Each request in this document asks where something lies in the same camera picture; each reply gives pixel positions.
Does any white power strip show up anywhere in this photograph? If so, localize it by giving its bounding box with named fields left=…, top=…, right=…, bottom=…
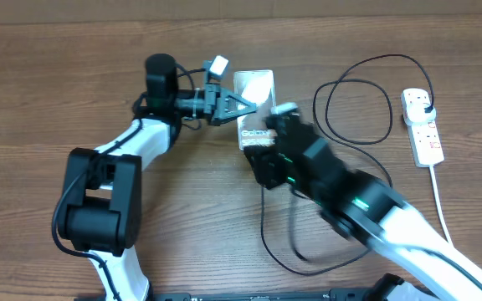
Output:
left=401, top=88, right=444, bottom=167

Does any white charger plug adapter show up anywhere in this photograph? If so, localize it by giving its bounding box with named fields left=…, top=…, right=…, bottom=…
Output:
left=403, top=103, right=437, bottom=126

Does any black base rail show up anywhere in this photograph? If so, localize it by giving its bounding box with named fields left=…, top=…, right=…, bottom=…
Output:
left=73, top=273, right=434, bottom=301

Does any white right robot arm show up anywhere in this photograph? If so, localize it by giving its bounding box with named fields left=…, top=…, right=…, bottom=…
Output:
left=244, top=111, right=482, bottom=300

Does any Galaxy S25 Ultra smartphone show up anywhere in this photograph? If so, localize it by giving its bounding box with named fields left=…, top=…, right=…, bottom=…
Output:
left=233, top=69, right=276, bottom=151

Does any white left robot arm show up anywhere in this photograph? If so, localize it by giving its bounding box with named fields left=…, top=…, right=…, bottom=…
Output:
left=51, top=54, right=257, bottom=300

